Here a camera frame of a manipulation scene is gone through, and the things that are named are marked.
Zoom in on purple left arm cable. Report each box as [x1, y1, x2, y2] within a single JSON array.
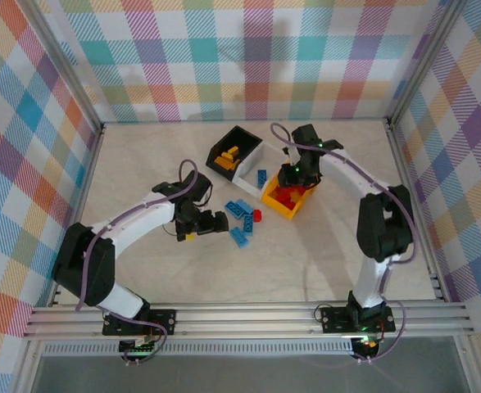
[[75, 158, 200, 366]]

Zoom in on aluminium side rail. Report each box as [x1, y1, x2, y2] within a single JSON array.
[[48, 122, 106, 308], [386, 120, 450, 304]]

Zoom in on plaid backdrop cloth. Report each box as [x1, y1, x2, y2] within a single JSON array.
[[391, 0, 481, 393], [34, 0, 450, 124], [0, 0, 102, 393]]

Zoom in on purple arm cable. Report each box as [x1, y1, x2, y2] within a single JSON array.
[[75, 158, 200, 366], [270, 121, 417, 364]]

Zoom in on white plastic bin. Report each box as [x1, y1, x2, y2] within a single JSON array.
[[231, 141, 284, 202]]

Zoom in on aluminium frame post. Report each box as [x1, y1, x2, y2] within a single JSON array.
[[16, 0, 106, 134], [385, 0, 470, 128]]

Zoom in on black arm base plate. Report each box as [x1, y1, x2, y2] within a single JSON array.
[[102, 308, 178, 337], [319, 305, 397, 335]]

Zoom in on wide aluminium base rail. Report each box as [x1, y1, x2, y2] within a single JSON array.
[[21, 301, 475, 341]]

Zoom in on slotted grey cable duct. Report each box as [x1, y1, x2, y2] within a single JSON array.
[[41, 341, 356, 358]]

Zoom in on yellow plastic bin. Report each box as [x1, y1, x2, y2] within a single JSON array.
[[260, 170, 320, 222]]

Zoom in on black plastic bin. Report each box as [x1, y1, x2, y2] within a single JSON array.
[[205, 124, 265, 183]]

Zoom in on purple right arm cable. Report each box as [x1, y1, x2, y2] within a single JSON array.
[[270, 121, 417, 364]]

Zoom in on small electronics board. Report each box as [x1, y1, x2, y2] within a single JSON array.
[[119, 339, 159, 355], [352, 337, 380, 354]]

